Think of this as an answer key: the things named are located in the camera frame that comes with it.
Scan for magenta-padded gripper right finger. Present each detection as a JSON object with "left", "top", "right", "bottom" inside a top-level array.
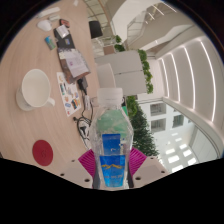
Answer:
[{"left": 128, "top": 147, "right": 169, "bottom": 189}]

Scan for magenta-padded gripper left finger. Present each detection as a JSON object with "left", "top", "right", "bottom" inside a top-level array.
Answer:
[{"left": 57, "top": 148, "right": 98, "bottom": 190}]

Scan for clear blue-labelled water bottle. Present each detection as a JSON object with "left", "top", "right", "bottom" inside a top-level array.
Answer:
[{"left": 89, "top": 87, "right": 135, "bottom": 190}]

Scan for long green plant hedge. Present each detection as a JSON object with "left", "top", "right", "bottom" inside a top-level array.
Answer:
[{"left": 126, "top": 95, "right": 160, "bottom": 158}]

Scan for flat round red coaster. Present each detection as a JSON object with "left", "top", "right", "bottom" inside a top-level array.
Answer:
[{"left": 31, "top": 139, "right": 54, "bottom": 167}]

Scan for white sticker sheet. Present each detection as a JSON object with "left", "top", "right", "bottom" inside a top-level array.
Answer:
[{"left": 56, "top": 71, "right": 82, "bottom": 118}]

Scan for small black power bank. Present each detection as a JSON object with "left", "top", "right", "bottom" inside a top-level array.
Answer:
[{"left": 77, "top": 77, "right": 89, "bottom": 96}]

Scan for green plants atop cabinet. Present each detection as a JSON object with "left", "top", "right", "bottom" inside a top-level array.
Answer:
[{"left": 137, "top": 49, "right": 154, "bottom": 95}]

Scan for tall white cabinet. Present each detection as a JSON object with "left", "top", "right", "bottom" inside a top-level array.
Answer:
[{"left": 94, "top": 49, "right": 149, "bottom": 98}]

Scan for white ceramic mug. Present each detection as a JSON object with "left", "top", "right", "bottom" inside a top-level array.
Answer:
[{"left": 15, "top": 68, "right": 56, "bottom": 112}]

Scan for brown folder with papers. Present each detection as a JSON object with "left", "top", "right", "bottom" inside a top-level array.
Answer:
[{"left": 56, "top": 47, "right": 92, "bottom": 84}]

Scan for black tablet case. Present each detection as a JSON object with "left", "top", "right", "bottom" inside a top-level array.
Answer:
[{"left": 53, "top": 28, "right": 76, "bottom": 49}]

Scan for small teal pack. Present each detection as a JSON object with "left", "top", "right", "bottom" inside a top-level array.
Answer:
[{"left": 44, "top": 35, "right": 57, "bottom": 51}]

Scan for black office chair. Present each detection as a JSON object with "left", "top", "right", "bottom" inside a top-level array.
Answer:
[{"left": 88, "top": 20, "right": 104, "bottom": 40}]

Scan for small white box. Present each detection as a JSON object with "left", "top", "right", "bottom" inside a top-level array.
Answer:
[{"left": 55, "top": 24, "right": 70, "bottom": 39}]

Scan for white computer mouse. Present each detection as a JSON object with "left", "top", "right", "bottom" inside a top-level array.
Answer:
[{"left": 36, "top": 19, "right": 54, "bottom": 33}]

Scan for small white charger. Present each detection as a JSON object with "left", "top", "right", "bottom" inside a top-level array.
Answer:
[{"left": 48, "top": 13, "right": 61, "bottom": 22}]

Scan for white power strip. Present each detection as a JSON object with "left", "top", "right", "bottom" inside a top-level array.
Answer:
[{"left": 35, "top": 6, "right": 62, "bottom": 19}]

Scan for tangled black cables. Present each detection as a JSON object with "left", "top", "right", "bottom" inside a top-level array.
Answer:
[{"left": 75, "top": 94, "right": 96, "bottom": 148}]

